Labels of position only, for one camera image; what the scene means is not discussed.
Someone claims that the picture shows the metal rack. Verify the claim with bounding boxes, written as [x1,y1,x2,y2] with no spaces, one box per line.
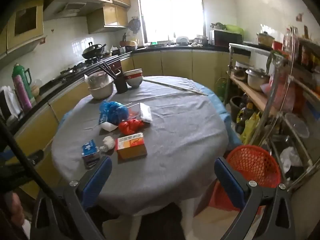
[249,25,320,193]

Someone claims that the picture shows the yellow wall cabinets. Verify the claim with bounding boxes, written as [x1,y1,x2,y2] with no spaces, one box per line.
[0,0,132,61]

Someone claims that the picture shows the cooking oil bottle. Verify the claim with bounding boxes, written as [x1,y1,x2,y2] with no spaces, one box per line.
[236,102,253,134]

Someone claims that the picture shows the red plastic bag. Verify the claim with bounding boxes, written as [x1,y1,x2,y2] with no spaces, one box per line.
[118,119,146,135]

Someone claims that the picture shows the white paper piece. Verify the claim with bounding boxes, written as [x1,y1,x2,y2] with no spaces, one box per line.
[100,122,118,132]

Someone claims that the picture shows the grey tablecloth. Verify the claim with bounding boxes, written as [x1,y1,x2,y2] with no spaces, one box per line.
[51,76,229,216]

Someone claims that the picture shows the window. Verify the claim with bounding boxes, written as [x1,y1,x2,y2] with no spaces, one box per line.
[136,0,206,44]

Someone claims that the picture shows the person's left hand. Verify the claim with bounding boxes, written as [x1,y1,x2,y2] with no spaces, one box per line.
[8,192,26,231]

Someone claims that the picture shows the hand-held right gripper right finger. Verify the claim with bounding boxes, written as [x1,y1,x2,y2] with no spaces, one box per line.
[214,157,296,240]

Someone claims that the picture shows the orange medicine box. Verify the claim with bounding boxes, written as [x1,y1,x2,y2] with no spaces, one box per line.
[115,133,148,160]

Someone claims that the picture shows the blue toothpaste box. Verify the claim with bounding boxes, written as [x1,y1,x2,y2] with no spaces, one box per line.
[81,139,101,170]

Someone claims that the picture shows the gas stove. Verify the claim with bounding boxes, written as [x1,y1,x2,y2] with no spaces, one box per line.
[59,59,101,77]

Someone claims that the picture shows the white shelf frame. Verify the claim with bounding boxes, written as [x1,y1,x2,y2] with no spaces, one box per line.
[228,42,272,106]

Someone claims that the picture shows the yellow base cabinets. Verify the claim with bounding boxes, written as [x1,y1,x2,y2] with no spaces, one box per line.
[0,49,230,200]

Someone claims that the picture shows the red plastic basket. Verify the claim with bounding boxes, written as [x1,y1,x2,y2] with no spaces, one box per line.
[225,144,282,195]

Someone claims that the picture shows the white bowl with plastic cover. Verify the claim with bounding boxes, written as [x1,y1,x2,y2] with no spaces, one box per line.
[84,71,115,100]

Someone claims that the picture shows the yellow plastic bag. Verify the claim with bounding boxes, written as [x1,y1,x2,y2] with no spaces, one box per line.
[240,112,261,146]

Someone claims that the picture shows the dark clay jar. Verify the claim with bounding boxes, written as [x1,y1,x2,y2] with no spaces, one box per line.
[229,96,244,122]

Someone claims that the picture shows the steel pot with lid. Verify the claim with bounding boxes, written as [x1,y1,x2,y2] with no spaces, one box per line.
[245,68,271,92]

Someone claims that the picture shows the black wok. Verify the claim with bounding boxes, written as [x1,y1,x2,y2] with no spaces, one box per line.
[82,41,107,59]

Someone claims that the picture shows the blue plastic bag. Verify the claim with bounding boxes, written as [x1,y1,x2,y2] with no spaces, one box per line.
[99,101,129,126]

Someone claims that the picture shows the black cable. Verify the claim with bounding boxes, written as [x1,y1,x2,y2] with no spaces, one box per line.
[0,120,75,240]

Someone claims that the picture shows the yellow pot with lid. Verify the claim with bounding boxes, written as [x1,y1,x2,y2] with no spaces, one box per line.
[257,31,275,48]

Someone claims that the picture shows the pink plastic bag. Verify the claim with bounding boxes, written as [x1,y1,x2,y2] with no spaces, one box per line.
[261,66,296,113]

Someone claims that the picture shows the blue tablecloth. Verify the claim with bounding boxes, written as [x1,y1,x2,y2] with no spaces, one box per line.
[60,84,238,153]

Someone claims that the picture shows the crumpled white tissue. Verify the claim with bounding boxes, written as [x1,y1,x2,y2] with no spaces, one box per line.
[100,136,116,153]

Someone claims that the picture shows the wooden shelf board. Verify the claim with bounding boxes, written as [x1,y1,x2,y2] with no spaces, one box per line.
[229,72,277,116]

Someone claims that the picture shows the green and pink thermos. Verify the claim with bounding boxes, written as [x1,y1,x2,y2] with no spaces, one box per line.
[12,63,33,112]

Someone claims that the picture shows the white plastic bag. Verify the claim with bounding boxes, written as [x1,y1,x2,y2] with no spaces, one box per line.
[280,146,303,168]

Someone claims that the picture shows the microwave oven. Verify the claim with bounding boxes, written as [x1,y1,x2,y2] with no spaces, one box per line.
[209,29,244,46]

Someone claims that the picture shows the range hood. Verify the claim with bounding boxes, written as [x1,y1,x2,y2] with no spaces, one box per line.
[43,0,113,22]

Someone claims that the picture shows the clear plastic lid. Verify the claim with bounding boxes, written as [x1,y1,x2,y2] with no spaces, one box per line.
[285,112,310,138]

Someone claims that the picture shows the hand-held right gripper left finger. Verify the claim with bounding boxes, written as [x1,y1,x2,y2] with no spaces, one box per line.
[30,156,113,240]

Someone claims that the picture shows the dark chopstick holder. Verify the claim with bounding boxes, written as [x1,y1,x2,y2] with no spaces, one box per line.
[99,62,129,94]

